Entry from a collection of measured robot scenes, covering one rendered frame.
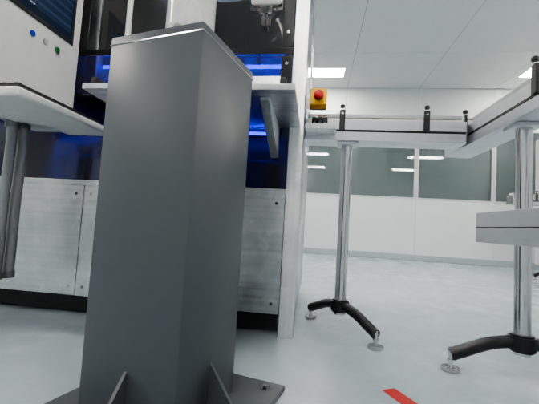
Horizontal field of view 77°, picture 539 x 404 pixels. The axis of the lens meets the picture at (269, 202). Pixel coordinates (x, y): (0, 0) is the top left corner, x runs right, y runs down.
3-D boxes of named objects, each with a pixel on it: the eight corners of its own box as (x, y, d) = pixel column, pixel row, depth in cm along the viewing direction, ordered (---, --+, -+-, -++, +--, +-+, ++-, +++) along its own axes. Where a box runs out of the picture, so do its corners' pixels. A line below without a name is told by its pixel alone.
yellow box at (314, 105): (310, 110, 149) (310, 94, 150) (326, 111, 148) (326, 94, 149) (309, 104, 142) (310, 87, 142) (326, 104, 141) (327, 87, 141)
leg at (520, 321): (499, 348, 117) (502, 128, 122) (528, 350, 116) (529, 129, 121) (515, 357, 108) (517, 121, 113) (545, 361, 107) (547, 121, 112)
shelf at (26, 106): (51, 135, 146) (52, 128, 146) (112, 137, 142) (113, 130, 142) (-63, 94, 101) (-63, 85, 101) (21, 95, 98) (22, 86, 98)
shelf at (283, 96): (151, 129, 159) (151, 125, 160) (301, 133, 150) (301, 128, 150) (81, 88, 112) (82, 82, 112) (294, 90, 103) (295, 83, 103)
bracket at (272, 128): (270, 158, 143) (273, 127, 144) (277, 158, 143) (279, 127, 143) (257, 136, 109) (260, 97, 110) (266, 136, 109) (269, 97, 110)
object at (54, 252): (32, 269, 262) (44, 156, 268) (301, 292, 235) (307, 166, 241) (-139, 294, 163) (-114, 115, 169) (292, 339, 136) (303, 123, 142)
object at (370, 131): (303, 138, 151) (305, 103, 152) (304, 146, 167) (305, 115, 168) (468, 142, 142) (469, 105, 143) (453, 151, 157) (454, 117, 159)
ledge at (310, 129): (305, 136, 156) (305, 132, 156) (334, 137, 154) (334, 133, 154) (305, 127, 142) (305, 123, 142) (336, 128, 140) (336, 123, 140)
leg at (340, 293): (328, 310, 156) (336, 145, 161) (348, 312, 155) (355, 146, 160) (330, 315, 147) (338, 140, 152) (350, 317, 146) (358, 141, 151)
